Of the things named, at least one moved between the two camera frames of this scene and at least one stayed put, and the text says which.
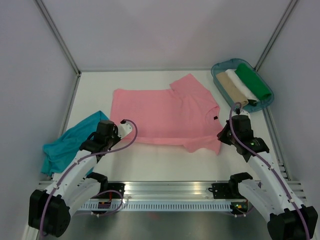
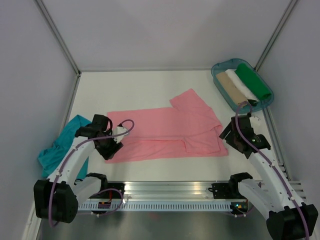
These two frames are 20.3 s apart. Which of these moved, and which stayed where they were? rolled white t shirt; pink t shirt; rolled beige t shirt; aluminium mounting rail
Moved: pink t shirt
Stayed: rolled beige t shirt; rolled white t shirt; aluminium mounting rail
